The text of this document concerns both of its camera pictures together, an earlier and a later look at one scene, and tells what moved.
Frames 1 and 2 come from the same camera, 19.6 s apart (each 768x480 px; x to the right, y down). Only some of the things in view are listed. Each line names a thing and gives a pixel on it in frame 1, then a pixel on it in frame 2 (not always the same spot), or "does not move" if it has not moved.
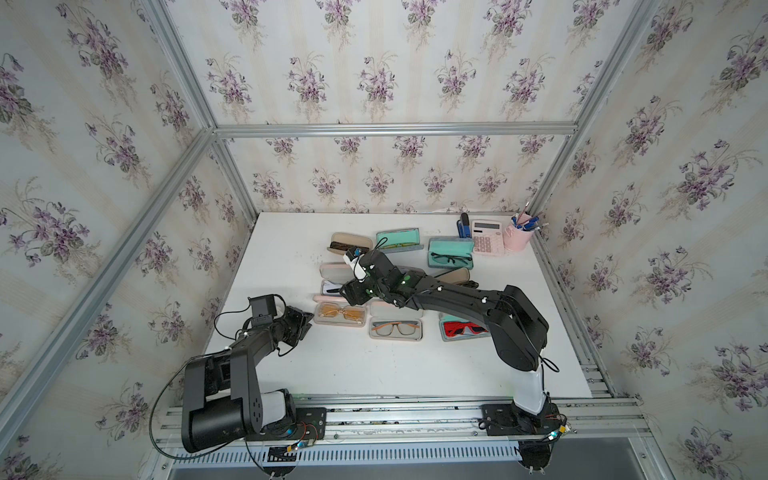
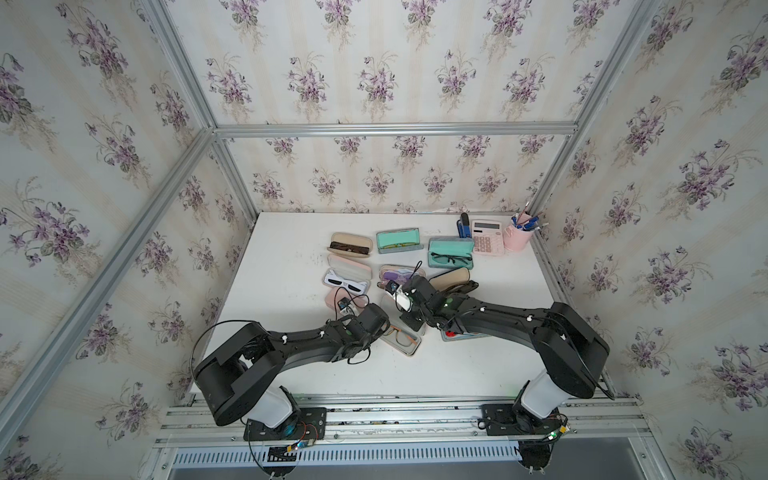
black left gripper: [299, 323] -> [380, 332]
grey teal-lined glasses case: [399, 240] does not move
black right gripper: [352, 290] -> [412, 324]
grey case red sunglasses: [454, 328] does not move
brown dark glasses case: [458, 276] does not move
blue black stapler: [463, 225] does not move
